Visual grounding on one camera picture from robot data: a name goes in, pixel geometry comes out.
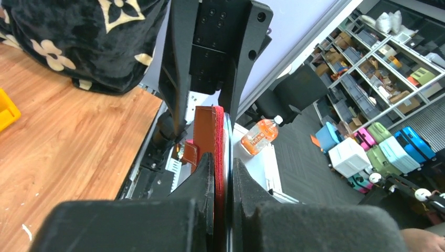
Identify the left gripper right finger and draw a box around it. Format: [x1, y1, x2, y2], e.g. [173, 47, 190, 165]
[232, 159, 407, 251]

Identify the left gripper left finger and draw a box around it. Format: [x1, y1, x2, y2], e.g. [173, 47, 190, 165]
[30, 153, 214, 251]

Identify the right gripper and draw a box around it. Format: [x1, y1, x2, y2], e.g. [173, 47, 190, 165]
[158, 1, 273, 137]

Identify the red leather card holder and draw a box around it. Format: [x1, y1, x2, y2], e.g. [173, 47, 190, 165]
[183, 106, 232, 251]

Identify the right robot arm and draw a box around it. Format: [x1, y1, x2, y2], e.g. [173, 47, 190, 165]
[151, 1, 273, 153]

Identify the white plastic crate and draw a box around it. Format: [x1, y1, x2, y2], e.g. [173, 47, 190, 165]
[328, 138, 372, 178]

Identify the black office chair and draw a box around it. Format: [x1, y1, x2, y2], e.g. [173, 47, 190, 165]
[245, 65, 329, 127]

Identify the blue plastic crate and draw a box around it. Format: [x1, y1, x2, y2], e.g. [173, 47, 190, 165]
[315, 122, 343, 153]

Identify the orange drink bottle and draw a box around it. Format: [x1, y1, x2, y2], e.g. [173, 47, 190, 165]
[240, 115, 283, 156]

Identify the black floral blanket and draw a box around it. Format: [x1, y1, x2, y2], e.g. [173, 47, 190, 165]
[1, 0, 168, 95]

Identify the metal storage shelving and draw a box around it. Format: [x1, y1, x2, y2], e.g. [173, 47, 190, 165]
[306, 10, 444, 131]

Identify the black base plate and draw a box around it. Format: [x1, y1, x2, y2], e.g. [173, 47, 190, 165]
[115, 139, 182, 200]

